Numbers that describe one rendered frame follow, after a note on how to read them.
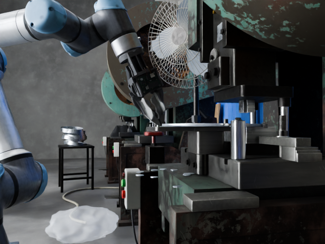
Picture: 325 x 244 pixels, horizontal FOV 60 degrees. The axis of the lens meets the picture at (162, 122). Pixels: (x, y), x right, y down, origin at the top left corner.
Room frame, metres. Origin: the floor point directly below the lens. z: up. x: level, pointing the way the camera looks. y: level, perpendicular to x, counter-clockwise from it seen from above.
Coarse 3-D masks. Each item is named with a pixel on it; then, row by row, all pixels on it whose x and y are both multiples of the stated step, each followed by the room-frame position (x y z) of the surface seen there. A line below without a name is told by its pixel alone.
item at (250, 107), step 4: (244, 100) 0.83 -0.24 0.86; (248, 100) 0.82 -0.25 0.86; (252, 100) 0.83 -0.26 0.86; (240, 104) 0.85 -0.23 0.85; (244, 104) 0.83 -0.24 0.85; (248, 104) 0.82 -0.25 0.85; (252, 104) 0.83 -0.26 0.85; (240, 108) 0.85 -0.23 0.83; (244, 108) 0.83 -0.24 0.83; (248, 108) 0.82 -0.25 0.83; (252, 108) 0.83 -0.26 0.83; (240, 112) 0.85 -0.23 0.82; (244, 112) 0.83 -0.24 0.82; (252, 112) 0.83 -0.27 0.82
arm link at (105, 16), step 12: (108, 0) 0.70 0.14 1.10; (120, 0) 0.73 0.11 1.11; (96, 12) 0.73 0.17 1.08; (108, 12) 0.71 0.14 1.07; (120, 12) 0.71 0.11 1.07; (96, 24) 0.72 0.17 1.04; (108, 24) 0.71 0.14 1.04; (120, 24) 0.71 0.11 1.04; (132, 24) 0.74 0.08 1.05; (108, 36) 0.73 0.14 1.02; (120, 36) 0.71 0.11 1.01
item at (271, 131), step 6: (228, 132) 0.87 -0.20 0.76; (246, 132) 0.77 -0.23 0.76; (252, 132) 0.77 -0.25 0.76; (258, 132) 0.77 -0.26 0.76; (264, 132) 0.78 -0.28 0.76; (270, 132) 0.78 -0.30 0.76; (228, 138) 0.87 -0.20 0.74; (246, 138) 0.77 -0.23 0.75; (252, 138) 0.77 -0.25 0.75; (258, 138) 0.77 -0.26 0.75
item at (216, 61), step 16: (224, 48) 0.82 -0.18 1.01; (208, 64) 0.86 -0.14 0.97; (224, 64) 0.78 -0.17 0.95; (240, 64) 0.76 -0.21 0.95; (256, 64) 0.77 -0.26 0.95; (272, 64) 0.78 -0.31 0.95; (208, 80) 0.85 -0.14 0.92; (224, 80) 0.78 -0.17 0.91; (240, 80) 0.76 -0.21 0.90; (256, 80) 0.77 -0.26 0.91; (272, 80) 0.78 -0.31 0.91
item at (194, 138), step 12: (192, 132) 0.80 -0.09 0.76; (204, 132) 0.77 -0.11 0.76; (216, 132) 0.77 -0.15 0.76; (192, 144) 0.80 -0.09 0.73; (204, 144) 0.77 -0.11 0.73; (216, 144) 0.77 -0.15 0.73; (192, 156) 0.80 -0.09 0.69; (204, 156) 0.77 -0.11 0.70; (192, 168) 0.80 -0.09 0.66; (204, 168) 0.77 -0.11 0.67
